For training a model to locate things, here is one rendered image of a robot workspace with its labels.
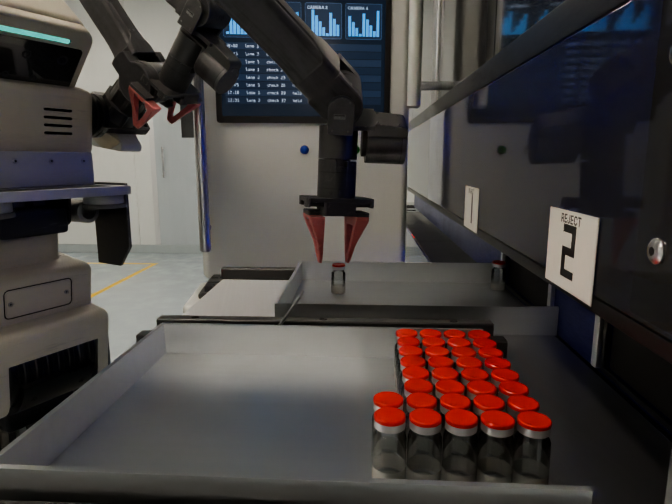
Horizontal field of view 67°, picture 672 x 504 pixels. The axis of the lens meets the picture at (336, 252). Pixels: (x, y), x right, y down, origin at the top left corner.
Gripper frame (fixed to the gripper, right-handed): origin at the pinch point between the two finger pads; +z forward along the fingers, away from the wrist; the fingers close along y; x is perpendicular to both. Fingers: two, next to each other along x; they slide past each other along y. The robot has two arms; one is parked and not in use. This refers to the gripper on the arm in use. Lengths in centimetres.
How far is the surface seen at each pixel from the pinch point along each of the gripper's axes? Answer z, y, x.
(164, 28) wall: -155, -64, 539
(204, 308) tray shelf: 6.9, -19.2, -2.2
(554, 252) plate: -7.6, 8.1, -39.4
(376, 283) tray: 5.5, 8.9, 4.9
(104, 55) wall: -125, -129, 559
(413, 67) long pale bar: -31.8, 17.3, 15.1
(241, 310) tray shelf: 6.7, -14.1, -4.4
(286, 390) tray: 6.5, -11.8, -31.1
